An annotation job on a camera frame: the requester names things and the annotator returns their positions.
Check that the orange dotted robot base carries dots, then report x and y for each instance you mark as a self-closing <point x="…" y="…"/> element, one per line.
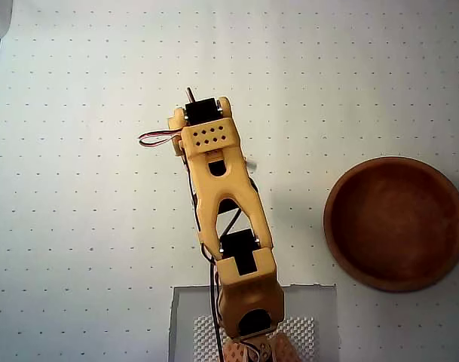
<point x="285" y="350"/>

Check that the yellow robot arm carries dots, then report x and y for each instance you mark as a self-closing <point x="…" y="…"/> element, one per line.
<point x="229" y="177"/>

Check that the brown wooden bowl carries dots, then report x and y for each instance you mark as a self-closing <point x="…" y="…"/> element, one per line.
<point x="393" y="222"/>

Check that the white dotted paper mat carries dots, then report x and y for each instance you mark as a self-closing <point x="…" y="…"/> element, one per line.
<point x="63" y="188"/>

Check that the white textured pad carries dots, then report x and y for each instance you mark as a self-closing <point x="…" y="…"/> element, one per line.
<point x="304" y="335"/>

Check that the grey base plate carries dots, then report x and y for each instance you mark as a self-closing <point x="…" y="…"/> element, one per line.
<point x="182" y="324"/>

